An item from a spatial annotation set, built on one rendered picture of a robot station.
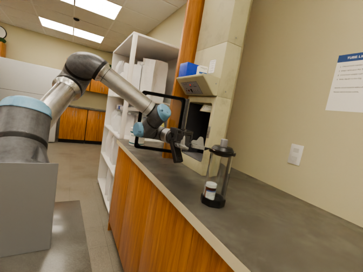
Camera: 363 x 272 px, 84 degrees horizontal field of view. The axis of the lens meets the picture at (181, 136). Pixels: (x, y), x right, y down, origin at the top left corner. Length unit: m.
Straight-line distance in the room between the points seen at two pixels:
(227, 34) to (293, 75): 0.47
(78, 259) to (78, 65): 0.69
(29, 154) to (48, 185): 0.08
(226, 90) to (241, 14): 0.42
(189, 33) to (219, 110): 0.62
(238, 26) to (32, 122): 1.09
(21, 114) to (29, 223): 0.25
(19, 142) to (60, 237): 0.24
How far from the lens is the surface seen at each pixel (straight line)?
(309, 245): 0.83
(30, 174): 0.51
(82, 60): 0.94
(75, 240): 0.60
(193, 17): 1.59
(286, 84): 1.43
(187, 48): 1.52
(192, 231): 0.84
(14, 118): 0.61
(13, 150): 0.55
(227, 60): 1.22
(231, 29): 1.27
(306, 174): 1.30
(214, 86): 1.16
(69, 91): 0.94
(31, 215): 0.54
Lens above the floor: 1.29
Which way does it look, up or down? 7 degrees down
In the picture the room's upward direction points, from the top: 10 degrees clockwise
